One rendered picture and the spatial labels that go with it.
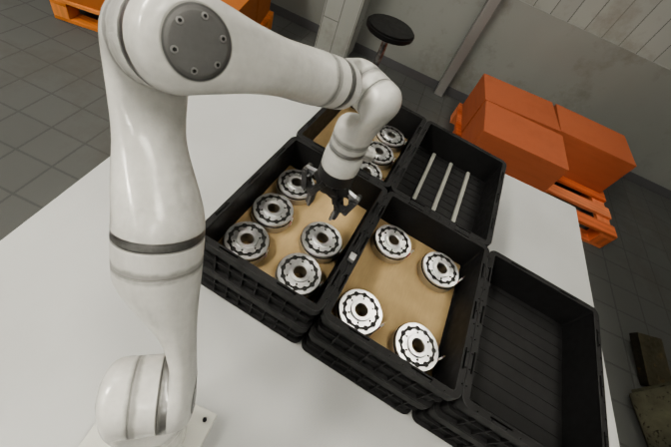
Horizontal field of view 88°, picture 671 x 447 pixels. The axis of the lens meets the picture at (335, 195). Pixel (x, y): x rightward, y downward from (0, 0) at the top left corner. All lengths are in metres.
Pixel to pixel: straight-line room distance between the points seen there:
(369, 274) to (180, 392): 0.53
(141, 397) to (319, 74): 0.43
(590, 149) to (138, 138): 2.94
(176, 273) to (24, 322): 0.63
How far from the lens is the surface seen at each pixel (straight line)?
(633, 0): 3.44
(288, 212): 0.88
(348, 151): 0.61
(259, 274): 0.71
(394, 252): 0.91
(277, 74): 0.38
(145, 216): 0.37
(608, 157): 3.15
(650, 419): 2.48
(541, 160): 2.53
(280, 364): 0.90
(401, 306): 0.89
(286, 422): 0.89
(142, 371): 0.52
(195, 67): 0.32
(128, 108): 0.39
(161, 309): 0.42
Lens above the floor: 1.57
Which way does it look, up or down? 48 degrees down
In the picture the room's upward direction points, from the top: 24 degrees clockwise
